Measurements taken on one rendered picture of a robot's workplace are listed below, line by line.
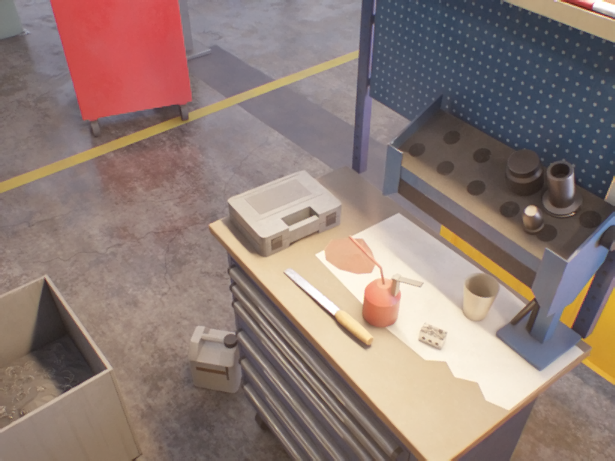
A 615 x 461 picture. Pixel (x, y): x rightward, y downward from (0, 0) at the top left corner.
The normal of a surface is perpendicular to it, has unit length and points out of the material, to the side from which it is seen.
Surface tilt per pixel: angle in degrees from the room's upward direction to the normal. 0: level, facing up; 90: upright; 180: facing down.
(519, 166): 28
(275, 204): 0
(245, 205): 0
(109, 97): 90
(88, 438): 90
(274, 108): 0
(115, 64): 90
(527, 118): 90
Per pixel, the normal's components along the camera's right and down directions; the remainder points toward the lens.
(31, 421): 0.64, 0.50
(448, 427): 0.00, -0.76
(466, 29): -0.81, 0.39
